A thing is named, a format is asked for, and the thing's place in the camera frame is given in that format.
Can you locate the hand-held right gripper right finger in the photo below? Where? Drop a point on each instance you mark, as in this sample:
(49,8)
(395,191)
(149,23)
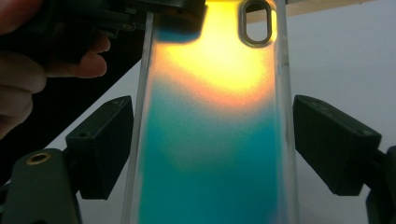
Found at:
(333,146)

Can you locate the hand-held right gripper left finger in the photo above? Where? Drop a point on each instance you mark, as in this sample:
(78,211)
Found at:
(102,149)

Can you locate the iridescent clear phone case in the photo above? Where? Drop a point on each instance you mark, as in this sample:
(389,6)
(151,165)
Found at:
(211,140)

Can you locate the tan wooden board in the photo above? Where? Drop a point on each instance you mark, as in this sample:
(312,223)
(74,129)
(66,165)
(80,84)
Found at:
(320,7)

